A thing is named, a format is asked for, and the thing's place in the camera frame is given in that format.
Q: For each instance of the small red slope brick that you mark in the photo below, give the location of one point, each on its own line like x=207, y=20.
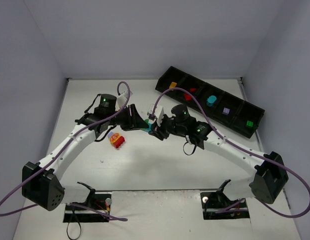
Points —
x=193, y=89

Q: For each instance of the teal oval flower brick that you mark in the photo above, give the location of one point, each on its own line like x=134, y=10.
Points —
x=210, y=101

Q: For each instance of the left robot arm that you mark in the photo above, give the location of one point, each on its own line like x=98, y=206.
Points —
x=42, y=180

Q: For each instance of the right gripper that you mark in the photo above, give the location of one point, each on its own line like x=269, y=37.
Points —
x=159, y=127

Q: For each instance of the yellow printed brick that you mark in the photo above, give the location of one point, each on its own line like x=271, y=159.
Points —
x=172, y=85

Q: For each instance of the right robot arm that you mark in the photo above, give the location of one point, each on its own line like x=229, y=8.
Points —
x=265, y=180

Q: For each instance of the lilac square brick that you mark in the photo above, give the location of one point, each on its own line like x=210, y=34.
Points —
x=226, y=111

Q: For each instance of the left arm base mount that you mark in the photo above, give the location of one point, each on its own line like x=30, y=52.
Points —
x=96, y=200

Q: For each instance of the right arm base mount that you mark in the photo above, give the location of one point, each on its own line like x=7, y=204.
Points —
x=216, y=206

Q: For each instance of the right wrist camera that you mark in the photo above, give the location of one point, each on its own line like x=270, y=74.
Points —
x=155, y=114

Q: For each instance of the red arch brick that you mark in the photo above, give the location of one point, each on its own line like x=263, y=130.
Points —
x=187, y=97

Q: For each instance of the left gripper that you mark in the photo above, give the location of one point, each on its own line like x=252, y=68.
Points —
x=131, y=117

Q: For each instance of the lilac yellow red brick stack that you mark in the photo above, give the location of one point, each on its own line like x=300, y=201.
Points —
x=115, y=139

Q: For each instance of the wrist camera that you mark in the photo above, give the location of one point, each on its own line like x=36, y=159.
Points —
x=155, y=114
x=123, y=97

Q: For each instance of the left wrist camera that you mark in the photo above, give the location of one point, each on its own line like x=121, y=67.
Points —
x=123, y=97

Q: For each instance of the green square brick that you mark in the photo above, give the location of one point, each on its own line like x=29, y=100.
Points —
x=249, y=124

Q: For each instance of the black compartment tray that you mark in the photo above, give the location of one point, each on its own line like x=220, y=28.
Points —
x=234, y=113

